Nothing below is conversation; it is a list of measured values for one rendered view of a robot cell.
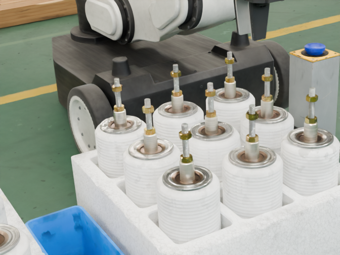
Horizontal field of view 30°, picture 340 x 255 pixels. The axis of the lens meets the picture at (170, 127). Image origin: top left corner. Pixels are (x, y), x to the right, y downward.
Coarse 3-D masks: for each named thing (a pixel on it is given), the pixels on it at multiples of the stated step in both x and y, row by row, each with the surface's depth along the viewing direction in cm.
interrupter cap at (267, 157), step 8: (232, 152) 101; (240, 152) 101; (264, 152) 101; (272, 152) 100; (232, 160) 98; (240, 160) 99; (248, 160) 99; (256, 160) 99; (264, 160) 98; (272, 160) 98; (248, 168) 97; (256, 168) 96
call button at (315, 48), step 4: (308, 44) 125; (312, 44) 125; (316, 44) 125; (320, 44) 125; (308, 48) 123; (312, 48) 123; (316, 48) 123; (320, 48) 123; (324, 48) 124; (308, 52) 124; (312, 52) 123; (316, 52) 123; (320, 52) 124
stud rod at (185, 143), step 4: (184, 124) 91; (184, 128) 91; (184, 132) 91; (184, 140) 92; (188, 140) 92; (184, 144) 92; (188, 144) 92; (184, 148) 92; (188, 148) 93; (184, 152) 93; (188, 152) 93; (184, 156) 93; (188, 156) 93
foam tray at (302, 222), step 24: (240, 144) 121; (72, 168) 121; (96, 168) 115; (96, 192) 111; (120, 192) 106; (288, 192) 103; (336, 192) 102; (96, 216) 115; (120, 216) 103; (144, 216) 99; (264, 216) 97; (288, 216) 97; (312, 216) 100; (336, 216) 103; (120, 240) 106; (144, 240) 96; (168, 240) 93; (192, 240) 93; (216, 240) 92; (240, 240) 94; (264, 240) 96; (288, 240) 99; (312, 240) 102; (336, 240) 105
